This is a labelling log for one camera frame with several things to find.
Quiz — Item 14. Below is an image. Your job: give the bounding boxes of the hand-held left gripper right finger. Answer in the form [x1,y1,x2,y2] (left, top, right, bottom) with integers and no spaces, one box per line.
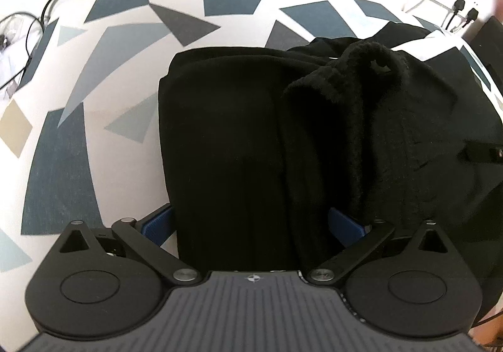
[307,207,456,285]

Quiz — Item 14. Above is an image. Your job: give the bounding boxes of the black crumpled garment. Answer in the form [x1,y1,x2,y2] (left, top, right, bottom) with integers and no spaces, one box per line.
[287,21,441,62]

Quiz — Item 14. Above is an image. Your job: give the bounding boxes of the thin grey cable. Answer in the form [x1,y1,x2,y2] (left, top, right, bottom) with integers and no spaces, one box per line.
[0,12,44,101]

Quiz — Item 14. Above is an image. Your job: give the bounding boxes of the black cable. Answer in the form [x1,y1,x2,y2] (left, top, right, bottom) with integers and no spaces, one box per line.
[24,0,103,73]

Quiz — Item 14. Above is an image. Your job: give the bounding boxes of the black cabinet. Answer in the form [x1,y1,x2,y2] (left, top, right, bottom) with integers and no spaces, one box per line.
[469,16,503,97]

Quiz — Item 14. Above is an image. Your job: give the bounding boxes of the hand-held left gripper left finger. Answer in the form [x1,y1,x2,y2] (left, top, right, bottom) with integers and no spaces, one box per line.
[53,204,201,284]

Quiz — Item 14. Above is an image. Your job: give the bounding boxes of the black plug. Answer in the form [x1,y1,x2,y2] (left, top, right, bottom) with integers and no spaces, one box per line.
[444,0,467,28]
[456,8,480,32]

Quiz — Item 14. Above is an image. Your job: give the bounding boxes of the black fleece garment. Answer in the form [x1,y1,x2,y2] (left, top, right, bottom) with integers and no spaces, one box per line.
[281,33,503,298]

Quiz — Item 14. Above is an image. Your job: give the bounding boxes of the geometric patterned tablecloth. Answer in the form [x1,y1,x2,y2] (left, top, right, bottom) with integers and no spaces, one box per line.
[0,0,503,274]

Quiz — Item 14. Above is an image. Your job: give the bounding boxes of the black knit garment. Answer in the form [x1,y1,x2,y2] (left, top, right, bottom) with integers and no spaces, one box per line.
[158,46,342,272]

